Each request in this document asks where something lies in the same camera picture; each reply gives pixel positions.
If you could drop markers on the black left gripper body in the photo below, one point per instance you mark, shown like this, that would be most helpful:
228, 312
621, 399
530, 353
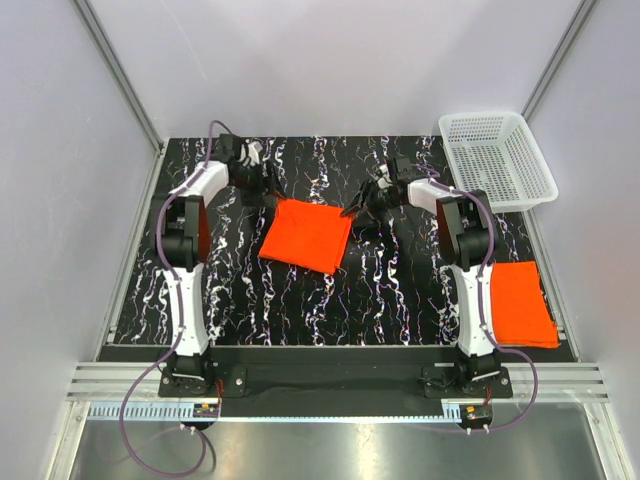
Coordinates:
250, 179

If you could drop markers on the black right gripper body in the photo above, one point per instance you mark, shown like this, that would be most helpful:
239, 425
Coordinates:
380, 200

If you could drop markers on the orange t-shirt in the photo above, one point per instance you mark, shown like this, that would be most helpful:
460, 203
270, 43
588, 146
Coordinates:
520, 316
312, 236

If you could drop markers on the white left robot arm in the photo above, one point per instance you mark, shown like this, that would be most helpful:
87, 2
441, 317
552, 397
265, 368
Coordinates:
181, 241

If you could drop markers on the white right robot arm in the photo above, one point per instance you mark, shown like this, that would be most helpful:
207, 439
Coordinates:
466, 241

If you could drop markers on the white plastic mesh basket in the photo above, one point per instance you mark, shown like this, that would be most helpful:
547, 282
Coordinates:
497, 153

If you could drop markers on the folded orange t-shirt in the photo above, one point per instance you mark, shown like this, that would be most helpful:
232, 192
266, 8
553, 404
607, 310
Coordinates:
520, 316

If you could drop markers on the white slotted cable duct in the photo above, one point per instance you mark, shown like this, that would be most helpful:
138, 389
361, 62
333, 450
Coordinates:
155, 411

